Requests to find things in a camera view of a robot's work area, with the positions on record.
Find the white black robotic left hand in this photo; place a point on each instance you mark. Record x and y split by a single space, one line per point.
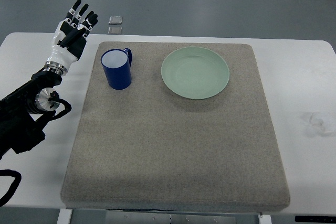
70 38

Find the blue mug white inside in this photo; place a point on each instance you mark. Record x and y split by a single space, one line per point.
116 64

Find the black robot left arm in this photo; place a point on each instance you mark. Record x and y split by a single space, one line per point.
27 110

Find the lower metal floor plate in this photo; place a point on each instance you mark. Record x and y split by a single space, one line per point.
115 30

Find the metal floor plate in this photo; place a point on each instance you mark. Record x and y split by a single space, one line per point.
115 30
115 20

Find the upper metal floor plate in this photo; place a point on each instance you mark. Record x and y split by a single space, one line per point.
115 20

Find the light green plate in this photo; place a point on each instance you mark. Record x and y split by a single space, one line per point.
195 73

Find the beige felt mat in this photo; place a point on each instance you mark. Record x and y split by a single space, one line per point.
147 148

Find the black table control panel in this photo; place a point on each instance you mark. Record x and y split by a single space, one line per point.
317 219

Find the metal table frame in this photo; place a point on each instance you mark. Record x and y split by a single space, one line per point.
114 216

